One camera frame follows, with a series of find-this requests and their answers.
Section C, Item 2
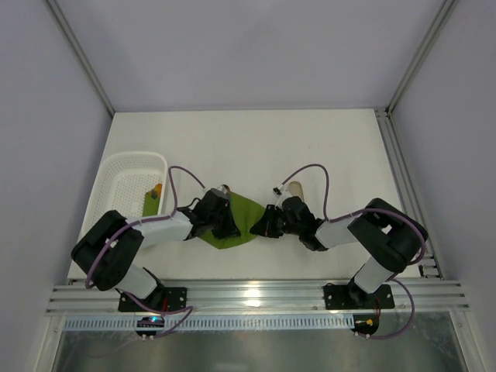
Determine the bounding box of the green paper napkin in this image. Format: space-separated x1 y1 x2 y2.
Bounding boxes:
200 192 265 250

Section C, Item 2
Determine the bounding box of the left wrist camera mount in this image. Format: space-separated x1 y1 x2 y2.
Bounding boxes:
215 184 230 199

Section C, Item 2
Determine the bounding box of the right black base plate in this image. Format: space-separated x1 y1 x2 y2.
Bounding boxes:
322 283 395 310

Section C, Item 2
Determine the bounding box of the aluminium front rail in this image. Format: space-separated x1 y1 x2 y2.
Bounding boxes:
46 278 470 315

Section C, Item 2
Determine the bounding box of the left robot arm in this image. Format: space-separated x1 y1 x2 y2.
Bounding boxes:
71 185 240 314

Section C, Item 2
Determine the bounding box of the beige utensil holder tray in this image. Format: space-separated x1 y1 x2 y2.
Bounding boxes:
288 181 305 201

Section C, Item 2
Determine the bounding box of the white slotted cable duct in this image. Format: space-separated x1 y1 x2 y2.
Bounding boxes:
62 313 355 332

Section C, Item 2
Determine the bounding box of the right corner frame post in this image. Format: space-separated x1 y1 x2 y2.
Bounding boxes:
385 0 459 115

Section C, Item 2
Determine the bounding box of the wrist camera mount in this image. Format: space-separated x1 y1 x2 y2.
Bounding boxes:
215 184 230 199
273 184 292 208

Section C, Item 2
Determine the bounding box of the corner frame post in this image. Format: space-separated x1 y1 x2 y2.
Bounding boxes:
385 0 459 115
43 0 115 118

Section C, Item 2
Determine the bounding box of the white perforated plastic basket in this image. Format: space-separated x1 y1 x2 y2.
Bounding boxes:
79 151 167 237

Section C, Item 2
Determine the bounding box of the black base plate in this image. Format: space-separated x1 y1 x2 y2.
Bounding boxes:
322 283 395 310
118 285 188 313

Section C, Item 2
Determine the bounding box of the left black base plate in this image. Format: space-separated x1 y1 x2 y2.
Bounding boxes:
118 285 188 313

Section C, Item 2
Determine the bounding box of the left corner frame post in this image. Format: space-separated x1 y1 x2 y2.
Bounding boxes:
43 0 115 118

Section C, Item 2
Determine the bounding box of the right aluminium side rail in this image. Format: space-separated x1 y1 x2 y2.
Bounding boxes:
374 108 444 281

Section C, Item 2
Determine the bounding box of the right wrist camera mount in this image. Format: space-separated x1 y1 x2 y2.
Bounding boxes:
273 184 292 208

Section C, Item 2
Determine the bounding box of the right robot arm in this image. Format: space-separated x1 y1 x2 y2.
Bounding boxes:
250 196 429 310

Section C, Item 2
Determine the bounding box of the green card in basket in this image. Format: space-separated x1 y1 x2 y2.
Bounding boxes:
142 184 162 217

